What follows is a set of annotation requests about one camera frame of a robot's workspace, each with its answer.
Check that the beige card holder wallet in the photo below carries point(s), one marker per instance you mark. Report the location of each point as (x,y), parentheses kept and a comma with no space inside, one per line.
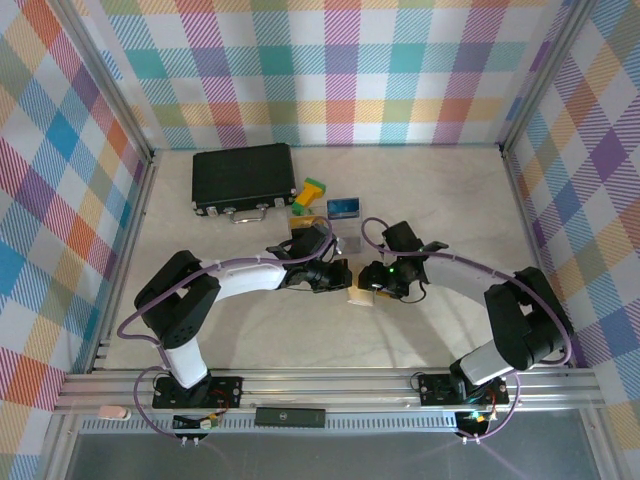
(360,297)

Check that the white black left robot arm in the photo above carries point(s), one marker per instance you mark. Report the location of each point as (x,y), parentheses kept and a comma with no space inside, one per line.
(245,282)

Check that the silver VIP card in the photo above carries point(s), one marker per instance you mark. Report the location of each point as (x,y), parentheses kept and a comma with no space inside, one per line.
(352,244)

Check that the gold VIP card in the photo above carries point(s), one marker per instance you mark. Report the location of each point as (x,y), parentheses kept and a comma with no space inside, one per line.
(302,222)

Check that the teal blue card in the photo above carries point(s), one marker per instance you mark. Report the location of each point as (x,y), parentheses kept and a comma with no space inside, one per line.
(344,207)

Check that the green yellow foam block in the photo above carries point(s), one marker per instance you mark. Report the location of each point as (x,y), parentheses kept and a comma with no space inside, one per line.
(307,196)

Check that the slotted metal strip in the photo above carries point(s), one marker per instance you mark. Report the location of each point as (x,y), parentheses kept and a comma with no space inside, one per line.
(375,425)

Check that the black briefcase with metal latches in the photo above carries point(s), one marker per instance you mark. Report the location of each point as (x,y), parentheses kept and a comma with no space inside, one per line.
(240,175)

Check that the black bar device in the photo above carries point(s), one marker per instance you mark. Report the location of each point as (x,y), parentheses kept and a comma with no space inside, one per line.
(290,416)

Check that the small connector board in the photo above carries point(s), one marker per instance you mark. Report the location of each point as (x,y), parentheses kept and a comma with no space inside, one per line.
(477,419)
(209,422)

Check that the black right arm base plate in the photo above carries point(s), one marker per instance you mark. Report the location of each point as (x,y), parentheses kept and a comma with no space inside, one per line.
(435,390)

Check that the aluminium mounting rail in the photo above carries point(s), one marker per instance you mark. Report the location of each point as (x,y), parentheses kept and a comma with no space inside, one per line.
(325,390)

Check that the aluminium side rail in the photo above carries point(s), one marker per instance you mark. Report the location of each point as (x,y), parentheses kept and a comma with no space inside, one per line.
(536,250)
(127,250)

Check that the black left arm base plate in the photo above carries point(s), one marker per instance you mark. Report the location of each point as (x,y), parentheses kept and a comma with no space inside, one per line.
(225,392)

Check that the aluminium frame post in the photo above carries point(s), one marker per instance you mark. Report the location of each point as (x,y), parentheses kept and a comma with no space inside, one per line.
(106,75)
(544,75)

